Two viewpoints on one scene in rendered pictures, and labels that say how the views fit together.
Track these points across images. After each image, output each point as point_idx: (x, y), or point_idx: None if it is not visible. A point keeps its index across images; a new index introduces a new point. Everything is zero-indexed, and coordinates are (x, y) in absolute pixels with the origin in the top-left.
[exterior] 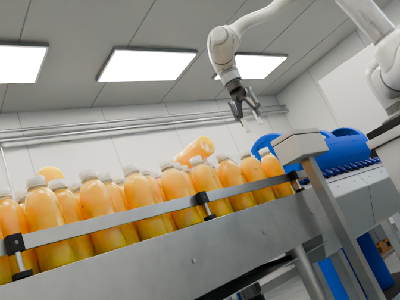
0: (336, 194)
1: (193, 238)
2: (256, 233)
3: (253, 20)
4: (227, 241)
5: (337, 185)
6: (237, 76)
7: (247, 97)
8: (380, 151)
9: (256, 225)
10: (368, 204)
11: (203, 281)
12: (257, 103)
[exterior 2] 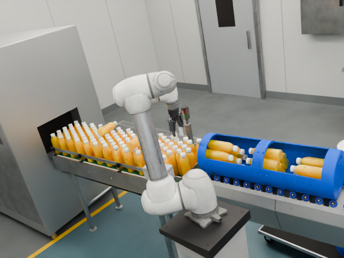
0: (222, 195)
1: (111, 173)
2: (133, 184)
3: None
4: (122, 179)
5: (233, 192)
6: (167, 109)
7: (174, 122)
8: None
9: (134, 182)
10: (271, 217)
11: (113, 183)
12: (170, 131)
